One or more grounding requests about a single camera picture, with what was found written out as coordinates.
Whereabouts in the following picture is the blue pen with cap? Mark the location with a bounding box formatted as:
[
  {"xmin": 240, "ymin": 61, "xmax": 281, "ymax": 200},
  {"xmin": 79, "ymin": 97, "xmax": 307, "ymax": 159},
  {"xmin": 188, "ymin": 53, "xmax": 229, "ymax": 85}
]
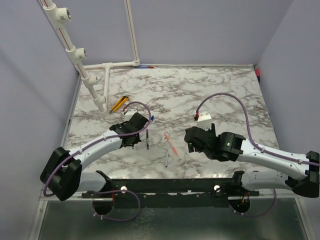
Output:
[{"xmin": 145, "ymin": 129, "xmax": 150, "ymax": 150}]

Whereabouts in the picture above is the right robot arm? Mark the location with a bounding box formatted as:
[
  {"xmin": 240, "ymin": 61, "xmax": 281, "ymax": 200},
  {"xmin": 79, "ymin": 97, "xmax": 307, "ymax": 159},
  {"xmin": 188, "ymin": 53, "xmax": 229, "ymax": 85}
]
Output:
[{"xmin": 184, "ymin": 126, "xmax": 320, "ymax": 198}]

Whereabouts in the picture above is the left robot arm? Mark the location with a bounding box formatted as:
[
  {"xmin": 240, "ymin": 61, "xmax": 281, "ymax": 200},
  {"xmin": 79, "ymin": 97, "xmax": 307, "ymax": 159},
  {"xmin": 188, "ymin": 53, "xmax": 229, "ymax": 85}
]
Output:
[{"xmin": 40, "ymin": 112, "xmax": 149, "ymax": 201}]

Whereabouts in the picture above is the grey pen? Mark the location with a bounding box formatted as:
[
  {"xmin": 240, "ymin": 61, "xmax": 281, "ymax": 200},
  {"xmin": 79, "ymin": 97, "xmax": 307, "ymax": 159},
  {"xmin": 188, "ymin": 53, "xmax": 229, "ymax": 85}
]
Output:
[{"xmin": 165, "ymin": 150, "xmax": 169, "ymax": 168}]

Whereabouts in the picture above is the red pen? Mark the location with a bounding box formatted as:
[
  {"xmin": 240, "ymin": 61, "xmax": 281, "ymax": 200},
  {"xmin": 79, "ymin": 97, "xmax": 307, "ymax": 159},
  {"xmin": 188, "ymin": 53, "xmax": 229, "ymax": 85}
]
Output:
[{"xmin": 164, "ymin": 133, "xmax": 179, "ymax": 157}]

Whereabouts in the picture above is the red clamp at corner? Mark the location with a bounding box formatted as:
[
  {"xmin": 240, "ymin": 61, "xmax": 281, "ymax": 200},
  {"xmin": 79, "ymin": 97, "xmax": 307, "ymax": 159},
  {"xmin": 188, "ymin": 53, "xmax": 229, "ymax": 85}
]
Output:
[{"xmin": 255, "ymin": 68, "xmax": 260, "ymax": 79}]

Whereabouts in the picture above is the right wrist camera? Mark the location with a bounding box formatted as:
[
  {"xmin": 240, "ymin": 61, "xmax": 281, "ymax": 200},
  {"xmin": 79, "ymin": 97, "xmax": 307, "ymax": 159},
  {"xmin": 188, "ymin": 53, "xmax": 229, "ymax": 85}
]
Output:
[{"xmin": 195, "ymin": 110, "xmax": 212, "ymax": 131}]

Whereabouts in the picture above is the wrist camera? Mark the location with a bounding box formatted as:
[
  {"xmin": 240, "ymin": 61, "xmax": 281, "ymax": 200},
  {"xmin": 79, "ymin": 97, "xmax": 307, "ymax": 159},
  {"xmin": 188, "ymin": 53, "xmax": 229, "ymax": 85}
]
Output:
[
  {"xmin": 195, "ymin": 110, "xmax": 212, "ymax": 131},
  {"xmin": 124, "ymin": 109, "xmax": 138, "ymax": 122}
]

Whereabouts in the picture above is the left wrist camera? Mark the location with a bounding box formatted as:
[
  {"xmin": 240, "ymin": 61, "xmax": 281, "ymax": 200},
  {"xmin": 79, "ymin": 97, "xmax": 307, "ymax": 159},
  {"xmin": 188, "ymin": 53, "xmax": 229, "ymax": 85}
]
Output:
[{"xmin": 124, "ymin": 109, "xmax": 138, "ymax": 122}]

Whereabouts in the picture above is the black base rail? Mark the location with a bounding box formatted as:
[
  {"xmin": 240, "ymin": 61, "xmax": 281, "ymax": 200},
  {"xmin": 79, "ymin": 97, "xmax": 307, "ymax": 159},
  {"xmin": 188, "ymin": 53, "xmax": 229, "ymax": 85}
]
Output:
[{"xmin": 82, "ymin": 178, "xmax": 261, "ymax": 208}]

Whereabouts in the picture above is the aluminium frame rail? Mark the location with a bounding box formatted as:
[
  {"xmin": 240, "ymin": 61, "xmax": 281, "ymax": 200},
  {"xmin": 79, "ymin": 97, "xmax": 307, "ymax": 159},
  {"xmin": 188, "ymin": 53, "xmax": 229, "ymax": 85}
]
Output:
[{"xmin": 39, "ymin": 192, "xmax": 83, "ymax": 202}]

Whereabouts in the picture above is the white pvc pipe frame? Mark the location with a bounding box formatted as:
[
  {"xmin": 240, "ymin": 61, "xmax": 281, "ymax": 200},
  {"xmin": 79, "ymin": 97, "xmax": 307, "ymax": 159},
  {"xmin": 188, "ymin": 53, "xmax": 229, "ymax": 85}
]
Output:
[{"xmin": 39, "ymin": 0, "xmax": 140, "ymax": 114}]

